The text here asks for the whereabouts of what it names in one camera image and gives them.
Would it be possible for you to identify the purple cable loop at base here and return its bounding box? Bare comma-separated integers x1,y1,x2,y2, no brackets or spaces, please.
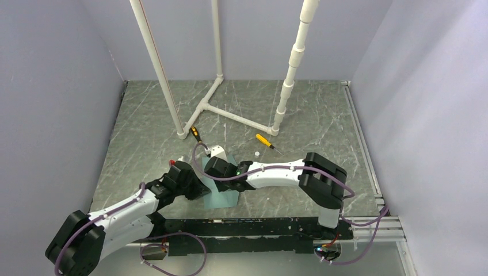
139,231,207,276

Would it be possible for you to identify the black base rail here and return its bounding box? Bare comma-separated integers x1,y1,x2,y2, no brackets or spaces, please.
139,217,354,256

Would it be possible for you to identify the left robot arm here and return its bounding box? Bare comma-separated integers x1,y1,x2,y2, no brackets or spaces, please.
45,161,210,275

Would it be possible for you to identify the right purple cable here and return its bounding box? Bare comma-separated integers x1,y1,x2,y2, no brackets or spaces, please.
192,143,390,266

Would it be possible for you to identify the black orange screwdriver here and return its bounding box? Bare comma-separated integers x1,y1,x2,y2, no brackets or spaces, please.
190,126,203,144

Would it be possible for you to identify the teal envelope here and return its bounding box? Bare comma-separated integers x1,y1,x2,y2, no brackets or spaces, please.
201,151,239,210

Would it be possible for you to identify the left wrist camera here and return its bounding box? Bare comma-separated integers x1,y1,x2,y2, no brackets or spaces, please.
169,155,188,168

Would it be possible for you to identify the yellow screwdriver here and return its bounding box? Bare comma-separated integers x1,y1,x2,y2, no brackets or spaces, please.
256,133,282,155

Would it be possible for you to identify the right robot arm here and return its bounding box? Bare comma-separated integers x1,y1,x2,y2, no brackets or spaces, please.
203,152,347,239

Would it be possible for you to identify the white PVC pipe frame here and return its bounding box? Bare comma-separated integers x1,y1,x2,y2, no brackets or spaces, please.
130,0,320,139

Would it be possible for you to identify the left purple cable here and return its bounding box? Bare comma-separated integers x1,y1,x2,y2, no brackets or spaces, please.
53,182,147,276

